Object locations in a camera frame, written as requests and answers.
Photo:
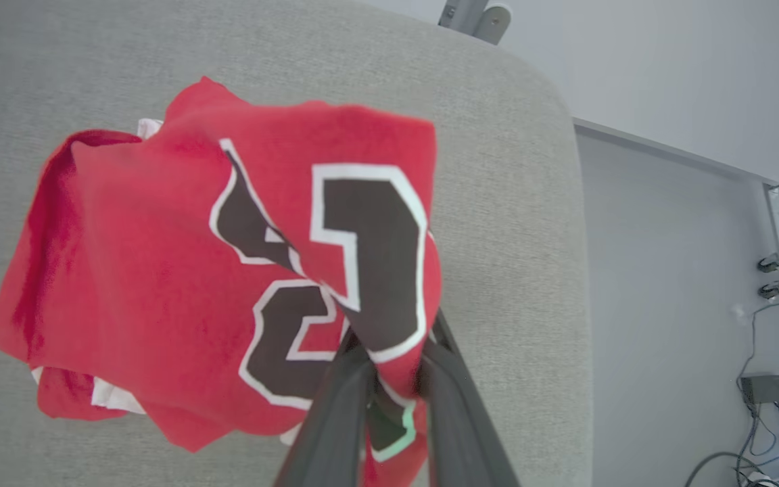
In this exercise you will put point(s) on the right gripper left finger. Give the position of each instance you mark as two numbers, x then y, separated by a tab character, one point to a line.
332	433

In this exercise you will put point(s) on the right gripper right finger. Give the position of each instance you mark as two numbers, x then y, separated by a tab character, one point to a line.
460	426

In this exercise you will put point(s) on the red basketball jersey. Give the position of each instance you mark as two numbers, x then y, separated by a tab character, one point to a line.
159	284

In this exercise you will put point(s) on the grey fabric sofa cushion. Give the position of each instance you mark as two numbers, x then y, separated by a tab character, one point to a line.
511	270

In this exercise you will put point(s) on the grey power adapter box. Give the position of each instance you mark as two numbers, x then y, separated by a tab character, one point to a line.
765	389

